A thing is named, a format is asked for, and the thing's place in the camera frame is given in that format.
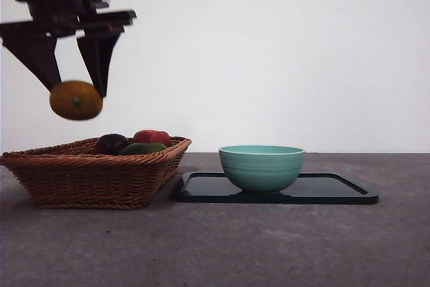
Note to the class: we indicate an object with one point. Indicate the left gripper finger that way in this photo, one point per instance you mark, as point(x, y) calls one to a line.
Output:
point(100, 58)
point(37, 55)

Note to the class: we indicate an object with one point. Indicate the teal ribbed bowl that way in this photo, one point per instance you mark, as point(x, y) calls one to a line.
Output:
point(262, 172)

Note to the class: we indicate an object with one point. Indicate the dark purple round fruit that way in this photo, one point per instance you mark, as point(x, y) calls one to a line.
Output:
point(112, 143)

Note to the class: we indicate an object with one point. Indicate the red round fruit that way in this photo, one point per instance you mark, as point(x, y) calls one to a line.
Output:
point(151, 137)

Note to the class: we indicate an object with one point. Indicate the green oval fruit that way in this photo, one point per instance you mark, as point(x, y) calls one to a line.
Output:
point(142, 150)

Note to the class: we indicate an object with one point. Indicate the brown wicker basket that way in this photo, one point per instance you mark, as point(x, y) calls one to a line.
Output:
point(84, 183)

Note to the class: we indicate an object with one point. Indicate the dark rectangular tray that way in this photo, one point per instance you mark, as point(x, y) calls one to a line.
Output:
point(319, 189)

